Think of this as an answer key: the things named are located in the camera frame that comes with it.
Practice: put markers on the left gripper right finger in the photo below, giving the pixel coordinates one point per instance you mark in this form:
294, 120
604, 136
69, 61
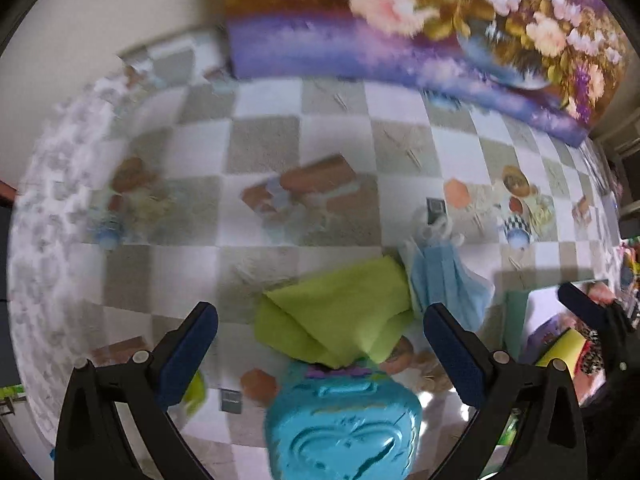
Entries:
550, 441

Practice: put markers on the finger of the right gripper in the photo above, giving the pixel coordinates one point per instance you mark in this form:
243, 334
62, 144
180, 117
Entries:
616, 334

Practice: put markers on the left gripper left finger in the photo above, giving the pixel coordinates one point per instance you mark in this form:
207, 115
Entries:
91, 441

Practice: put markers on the leopard print scrunchie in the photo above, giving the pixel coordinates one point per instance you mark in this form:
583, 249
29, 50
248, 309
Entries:
590, 361

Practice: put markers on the green barcode tissue pack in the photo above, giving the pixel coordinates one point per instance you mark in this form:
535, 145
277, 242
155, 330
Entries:
509, 431

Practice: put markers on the yellow green sponge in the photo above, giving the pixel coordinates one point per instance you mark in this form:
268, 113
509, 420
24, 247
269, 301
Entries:
567, 348

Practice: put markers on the purple snack packet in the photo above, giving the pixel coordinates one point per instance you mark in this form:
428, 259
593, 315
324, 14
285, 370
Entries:
538, 342

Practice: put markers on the orange white fluffy cloth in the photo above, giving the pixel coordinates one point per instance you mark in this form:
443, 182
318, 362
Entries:
586, 385

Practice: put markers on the white teal tray box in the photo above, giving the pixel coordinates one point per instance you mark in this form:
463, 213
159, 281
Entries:
524, 311

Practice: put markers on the white pill bottle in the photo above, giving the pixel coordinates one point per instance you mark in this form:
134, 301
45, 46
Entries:
195, 395

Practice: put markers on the light blue cloth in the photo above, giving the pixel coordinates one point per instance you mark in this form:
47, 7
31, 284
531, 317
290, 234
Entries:
437, 275

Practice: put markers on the teal plastic toy box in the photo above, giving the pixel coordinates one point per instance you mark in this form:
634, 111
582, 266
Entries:
352, 423

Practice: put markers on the grey floral tablecloth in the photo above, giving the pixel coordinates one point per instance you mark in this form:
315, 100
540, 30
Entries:
48, 221

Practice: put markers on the lime green cloth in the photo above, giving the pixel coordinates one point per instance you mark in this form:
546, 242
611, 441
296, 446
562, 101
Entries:
338, 317

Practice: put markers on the checkered printed tablecloth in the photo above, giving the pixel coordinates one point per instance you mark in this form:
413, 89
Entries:
203, 188

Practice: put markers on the floral canvas painting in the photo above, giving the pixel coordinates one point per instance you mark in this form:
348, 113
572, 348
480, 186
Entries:
553, 64

